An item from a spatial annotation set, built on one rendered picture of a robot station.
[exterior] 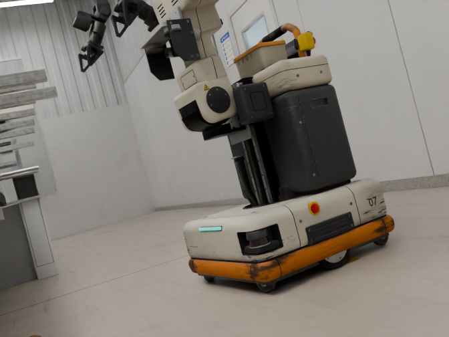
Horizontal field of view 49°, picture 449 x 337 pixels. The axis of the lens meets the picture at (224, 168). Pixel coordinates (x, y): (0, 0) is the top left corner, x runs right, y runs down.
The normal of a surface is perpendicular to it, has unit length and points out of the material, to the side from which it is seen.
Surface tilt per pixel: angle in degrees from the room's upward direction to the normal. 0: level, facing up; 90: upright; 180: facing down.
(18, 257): 90
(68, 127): 90
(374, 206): 90
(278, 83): 90
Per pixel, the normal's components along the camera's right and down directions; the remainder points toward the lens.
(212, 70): 0.47, -0.13
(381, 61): -0.90, 0.23
